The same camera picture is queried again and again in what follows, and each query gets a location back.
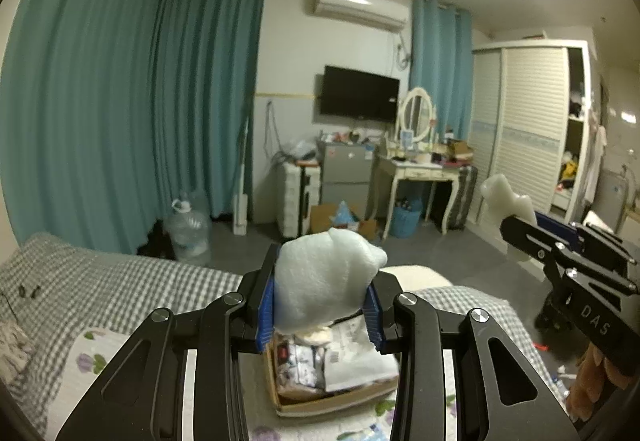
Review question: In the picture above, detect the white soft object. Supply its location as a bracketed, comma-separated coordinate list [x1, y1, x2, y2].
[480, 174, 537, 233]

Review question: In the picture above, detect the white cotton towel pack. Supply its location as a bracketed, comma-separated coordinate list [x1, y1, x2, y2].
[324, 315, 399, 392]

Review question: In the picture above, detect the cream soft cloth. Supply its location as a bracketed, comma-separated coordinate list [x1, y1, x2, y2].
[293, 325, 333, 347]

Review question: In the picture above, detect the white fluffy soft cloth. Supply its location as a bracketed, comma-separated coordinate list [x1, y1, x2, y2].
[273, 227, 387, 334]

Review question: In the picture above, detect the light blue tissue packet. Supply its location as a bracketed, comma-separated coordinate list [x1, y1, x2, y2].
[336, 424, 388, 441]

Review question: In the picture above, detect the person's right hand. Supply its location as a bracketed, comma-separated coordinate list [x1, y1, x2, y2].
[566, 343, 630, 421]

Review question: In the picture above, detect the white floral quilted blanket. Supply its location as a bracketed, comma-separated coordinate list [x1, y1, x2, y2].
[44, 328, 567, 440]

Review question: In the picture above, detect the dark striped suitcase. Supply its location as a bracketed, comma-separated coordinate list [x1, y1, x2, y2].
[447, 165, 477, 230]

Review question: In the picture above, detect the blue laundry basket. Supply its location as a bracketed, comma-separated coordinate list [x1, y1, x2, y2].
[390, 200, 423, 239]

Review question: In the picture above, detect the white louvered wardrobe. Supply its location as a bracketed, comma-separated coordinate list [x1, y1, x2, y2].
[468, 39, 593, 221]

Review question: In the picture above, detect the grey checkered bed sheet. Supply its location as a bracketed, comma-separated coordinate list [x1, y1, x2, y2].
[1, 233, 551, 436]

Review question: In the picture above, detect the white dressing table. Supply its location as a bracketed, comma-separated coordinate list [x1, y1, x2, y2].
[372, 153, 464, 237]

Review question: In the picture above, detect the brown cardboard box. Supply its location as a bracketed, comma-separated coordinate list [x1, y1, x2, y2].
[264, 315, 399, 418]

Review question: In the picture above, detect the white blue tissue pack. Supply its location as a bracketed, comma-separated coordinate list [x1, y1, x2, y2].
[274, 338, 326, 391]

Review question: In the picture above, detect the white oval vanity mirror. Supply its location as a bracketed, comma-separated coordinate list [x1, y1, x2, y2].
[398, 87, 437, 148]

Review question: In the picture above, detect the clear water jug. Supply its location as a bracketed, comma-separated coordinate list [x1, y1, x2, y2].
[164, 198, 212, 267]

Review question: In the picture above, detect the silver mini fridge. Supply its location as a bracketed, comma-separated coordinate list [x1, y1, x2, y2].
[320, 142, 375, 218]

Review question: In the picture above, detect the white flat mop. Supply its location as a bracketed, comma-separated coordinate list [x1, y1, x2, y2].
[232, 117, 250, 236]

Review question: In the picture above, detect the cardboard box on floor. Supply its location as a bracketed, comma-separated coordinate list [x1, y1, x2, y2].
[309, 202, 378, 241]

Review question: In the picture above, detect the teal curtain beside wardrobe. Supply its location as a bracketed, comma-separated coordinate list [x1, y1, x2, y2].
[409, 0, 473, 140]

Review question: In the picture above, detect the white black suitcase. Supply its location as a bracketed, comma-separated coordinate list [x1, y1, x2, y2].
[277, 163, 321, 239]

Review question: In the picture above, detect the teal window curtain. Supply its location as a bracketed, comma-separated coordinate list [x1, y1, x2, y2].
[1, 0, 264, 253]

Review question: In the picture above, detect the black wall television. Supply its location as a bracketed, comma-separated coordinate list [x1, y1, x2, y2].
[319, 65, 400, 124]

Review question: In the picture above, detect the white wall air conditioner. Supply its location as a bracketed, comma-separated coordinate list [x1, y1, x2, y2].
[314, 0, 410, 33]

